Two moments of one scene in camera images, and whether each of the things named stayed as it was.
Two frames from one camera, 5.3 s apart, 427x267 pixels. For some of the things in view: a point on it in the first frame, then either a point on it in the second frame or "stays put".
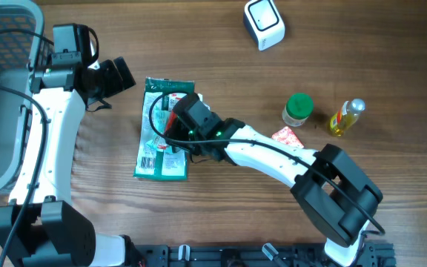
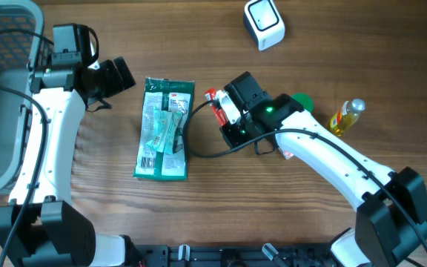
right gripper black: x=180 y=137 → x=236 y=138
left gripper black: x=118 y=84 stays put
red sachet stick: x=172 y=117 → x=211 y=94
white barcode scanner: x=262 y=19 stays put
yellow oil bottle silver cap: x=346 y=116 stays put
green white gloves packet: x=155 y=158 stays put
